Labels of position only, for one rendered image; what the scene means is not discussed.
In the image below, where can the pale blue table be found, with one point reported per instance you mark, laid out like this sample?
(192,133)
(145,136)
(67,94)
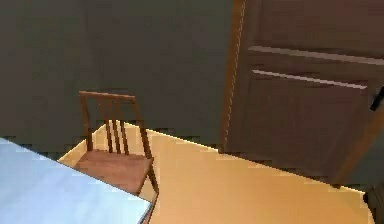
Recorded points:
(50,190)

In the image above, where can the brown wooden chair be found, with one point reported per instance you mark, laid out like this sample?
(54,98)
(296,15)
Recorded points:
(115,166)

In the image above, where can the dark brown room door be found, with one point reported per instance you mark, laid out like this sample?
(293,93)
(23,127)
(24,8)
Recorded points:
(300,110)

